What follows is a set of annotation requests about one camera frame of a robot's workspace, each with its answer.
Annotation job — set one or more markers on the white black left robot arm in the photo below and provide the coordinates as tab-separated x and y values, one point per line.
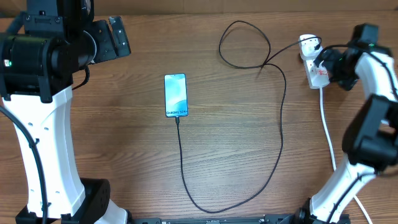
41	50

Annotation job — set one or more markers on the Samsung Galaxy smartphone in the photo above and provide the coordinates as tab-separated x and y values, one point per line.
176	101

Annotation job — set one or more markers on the white USB charger plug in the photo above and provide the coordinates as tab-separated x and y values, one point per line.
310	46

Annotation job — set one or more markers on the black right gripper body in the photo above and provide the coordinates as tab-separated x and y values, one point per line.
341	69

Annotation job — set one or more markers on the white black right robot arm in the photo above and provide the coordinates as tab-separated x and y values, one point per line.
370	142

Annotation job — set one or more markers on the white power strip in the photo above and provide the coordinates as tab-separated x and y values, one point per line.
317	76

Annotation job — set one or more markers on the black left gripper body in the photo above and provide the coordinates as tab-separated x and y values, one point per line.
107	48

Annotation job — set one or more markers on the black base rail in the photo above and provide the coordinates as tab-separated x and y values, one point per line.
267	219

